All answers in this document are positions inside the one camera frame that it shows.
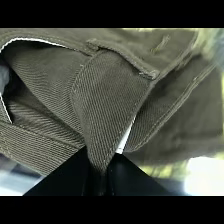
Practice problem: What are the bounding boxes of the olive green trousers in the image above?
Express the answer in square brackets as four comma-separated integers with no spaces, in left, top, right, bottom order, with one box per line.
[0,28,224,177]

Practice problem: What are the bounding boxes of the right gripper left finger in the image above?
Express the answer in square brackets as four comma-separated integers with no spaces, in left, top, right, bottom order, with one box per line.
[23,146,108,197]

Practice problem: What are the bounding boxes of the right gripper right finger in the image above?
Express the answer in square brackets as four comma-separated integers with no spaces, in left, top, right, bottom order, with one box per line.
[106,152,174,197]

